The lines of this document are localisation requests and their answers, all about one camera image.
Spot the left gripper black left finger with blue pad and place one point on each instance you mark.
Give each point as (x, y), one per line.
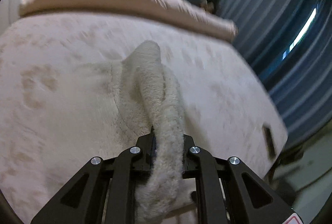
(102, 190)

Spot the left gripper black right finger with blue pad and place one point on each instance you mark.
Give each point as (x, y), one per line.
(228, 191)

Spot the cream knitted sweater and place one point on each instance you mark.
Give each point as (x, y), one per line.
(126, 99)

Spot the pink butterfly bed blanket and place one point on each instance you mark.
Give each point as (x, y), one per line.
(226, 107)

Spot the blue striped curtain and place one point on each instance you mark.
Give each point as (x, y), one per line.
(287, 43)

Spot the beige folded duvet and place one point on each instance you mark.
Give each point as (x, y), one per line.
(175, 12)

